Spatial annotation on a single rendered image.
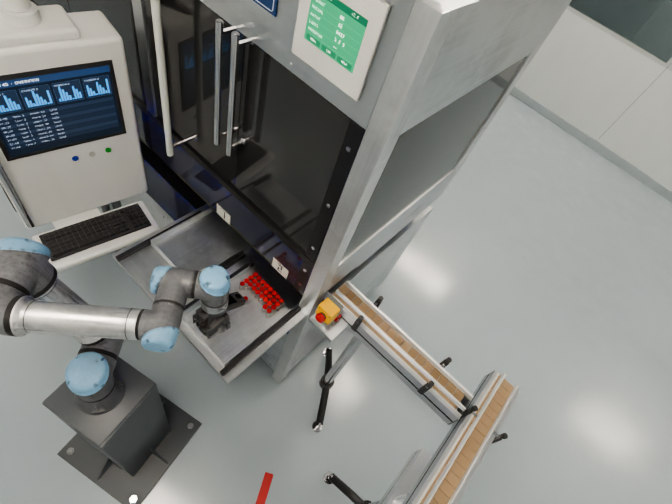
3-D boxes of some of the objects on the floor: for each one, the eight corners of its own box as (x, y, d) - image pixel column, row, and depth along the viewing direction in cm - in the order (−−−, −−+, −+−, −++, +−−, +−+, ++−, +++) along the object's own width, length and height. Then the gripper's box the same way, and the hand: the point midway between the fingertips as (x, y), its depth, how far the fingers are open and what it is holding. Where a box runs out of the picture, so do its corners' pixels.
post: (279, 369, 242) (434, -9, 77) (286, 376, 241) (460, 7, 75) (271, 376, 239) (416, -4, 73) (278, 383, 237) (442, 13, 72)
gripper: (189, 303, 115) (191, 334, 131) (210, 325, 113) (210, 353, 129) (214, 286, 120) (213, 317, 136) (234, 307, 117) (231, 336, 134)
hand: (219, 328), depth 133 cm, fingers closed
